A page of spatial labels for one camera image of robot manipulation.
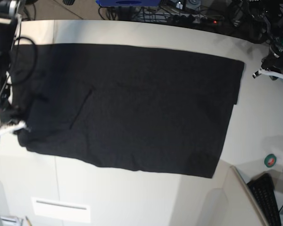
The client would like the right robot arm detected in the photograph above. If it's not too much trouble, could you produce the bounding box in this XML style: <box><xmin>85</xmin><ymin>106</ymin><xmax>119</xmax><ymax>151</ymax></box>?
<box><xmin>0</xmin><ymin>0</ymin><xmax>25</xmax><ymax>133</ymax></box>

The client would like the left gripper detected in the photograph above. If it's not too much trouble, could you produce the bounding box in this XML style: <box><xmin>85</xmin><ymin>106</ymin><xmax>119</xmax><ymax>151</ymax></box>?
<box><xmin>260</xmin><ymin>50</ymin><xmax>283</xmax><ymax>75</ymax></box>

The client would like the green tape roll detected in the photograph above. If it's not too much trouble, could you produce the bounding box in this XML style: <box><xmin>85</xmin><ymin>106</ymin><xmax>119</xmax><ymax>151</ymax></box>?
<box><xmin>264</xmin><ymin>153</ymin><xmax>277</xmax><ymax>168</ymax></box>

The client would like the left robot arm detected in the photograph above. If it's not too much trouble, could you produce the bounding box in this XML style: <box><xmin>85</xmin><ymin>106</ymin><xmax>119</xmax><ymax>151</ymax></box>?
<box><xmin>244</xmin><ymin>0</ymin><xmax>283</xmax><ymax>79</ymax></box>

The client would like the black t-shirt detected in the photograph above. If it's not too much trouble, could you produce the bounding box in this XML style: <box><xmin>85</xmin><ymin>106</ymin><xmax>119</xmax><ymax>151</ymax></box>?
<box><xmin>11</xmin><ymin>43</ymin><xmax>244</xmax><ymax>178</ymax></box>

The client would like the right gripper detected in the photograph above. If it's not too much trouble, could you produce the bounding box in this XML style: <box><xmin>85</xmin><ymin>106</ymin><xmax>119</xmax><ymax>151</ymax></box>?
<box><xmin>0</xmin><ymin>97</ymin><xmax>26</xmax><ymax>132</ymax></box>

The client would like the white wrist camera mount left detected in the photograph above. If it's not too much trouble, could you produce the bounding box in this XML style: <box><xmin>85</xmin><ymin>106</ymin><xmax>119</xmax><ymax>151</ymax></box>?
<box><xmin>252</xmin><ymin>68</ymin><xmax>283</xmax><ymax>80</ymax></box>

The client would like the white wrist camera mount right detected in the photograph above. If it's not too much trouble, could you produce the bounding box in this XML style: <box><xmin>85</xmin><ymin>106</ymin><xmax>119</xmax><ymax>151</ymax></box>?
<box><xmin>0</xmin><ymin>121</ymin><xmax>26</xmax><ymax>137</ymax></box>

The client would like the black keyboard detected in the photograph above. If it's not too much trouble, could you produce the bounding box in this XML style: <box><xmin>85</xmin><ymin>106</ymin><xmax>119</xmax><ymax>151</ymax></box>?
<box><xmin>247</xmin><ymin>173</ymin><xmax>281</xmax><ymax>226</ymax></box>

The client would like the blue device on floor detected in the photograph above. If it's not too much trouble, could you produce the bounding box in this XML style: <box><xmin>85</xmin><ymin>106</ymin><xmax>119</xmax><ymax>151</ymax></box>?
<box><xmin>96</xmin><ymin>0</ymin><xmax>161</xmax><ymax>7</ymax></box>

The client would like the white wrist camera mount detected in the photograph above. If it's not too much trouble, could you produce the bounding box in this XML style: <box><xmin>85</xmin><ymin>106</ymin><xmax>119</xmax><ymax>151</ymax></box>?
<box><xmin>252</xmin><ymin>68</ymin><xmax>283</xmax><ymax>80</ymax></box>
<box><xmin>0</xmin><ymin>121</ymin><xmax>26</xmax><ymax>137</ymax></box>

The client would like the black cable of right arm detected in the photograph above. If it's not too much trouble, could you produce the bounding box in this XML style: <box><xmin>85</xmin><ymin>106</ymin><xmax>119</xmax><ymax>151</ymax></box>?
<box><xmin>4</xmin><ymin>35</ymin><xmax>38</xmax><ymax>87</ymax></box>

